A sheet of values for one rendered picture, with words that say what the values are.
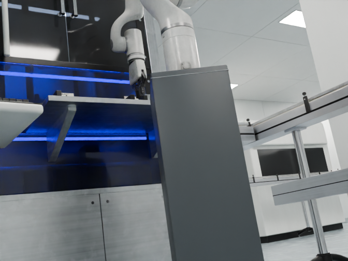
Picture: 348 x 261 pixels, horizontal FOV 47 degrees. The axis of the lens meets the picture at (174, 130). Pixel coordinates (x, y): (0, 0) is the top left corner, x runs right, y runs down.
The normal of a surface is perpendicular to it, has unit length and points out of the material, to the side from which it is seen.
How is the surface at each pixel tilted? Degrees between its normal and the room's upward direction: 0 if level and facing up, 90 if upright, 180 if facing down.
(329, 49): 90
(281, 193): 90
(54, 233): 90
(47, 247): 90
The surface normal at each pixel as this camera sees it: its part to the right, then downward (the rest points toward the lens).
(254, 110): 0.50, -0.28
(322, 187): -0.85, 0.00
